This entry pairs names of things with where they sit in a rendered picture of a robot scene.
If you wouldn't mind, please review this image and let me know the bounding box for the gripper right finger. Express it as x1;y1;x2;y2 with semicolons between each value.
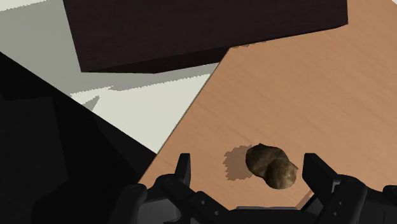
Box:
302;152;397;224

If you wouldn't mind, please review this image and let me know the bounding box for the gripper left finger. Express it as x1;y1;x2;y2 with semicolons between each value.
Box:
109;153;230;224

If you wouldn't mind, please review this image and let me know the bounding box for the brown potato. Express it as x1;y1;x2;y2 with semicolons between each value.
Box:
245;143;299;190

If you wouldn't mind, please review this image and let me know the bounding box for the black furniture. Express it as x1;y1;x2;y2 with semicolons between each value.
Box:
0;52;157;224

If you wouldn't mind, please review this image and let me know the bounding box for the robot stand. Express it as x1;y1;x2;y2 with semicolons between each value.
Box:
62;0;349;74

